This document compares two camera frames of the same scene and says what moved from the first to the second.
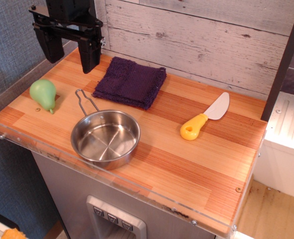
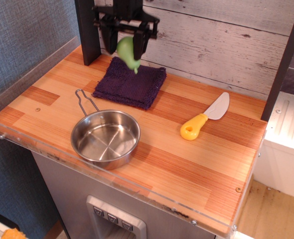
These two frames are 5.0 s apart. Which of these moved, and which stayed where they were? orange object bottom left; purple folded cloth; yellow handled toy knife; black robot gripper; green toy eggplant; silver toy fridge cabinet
Moved: black robot gripper; green toy eggplant
Stayed: orange object bottom left; purple folded cloth; yellow handled toy knife; silver toy fridge cabinet
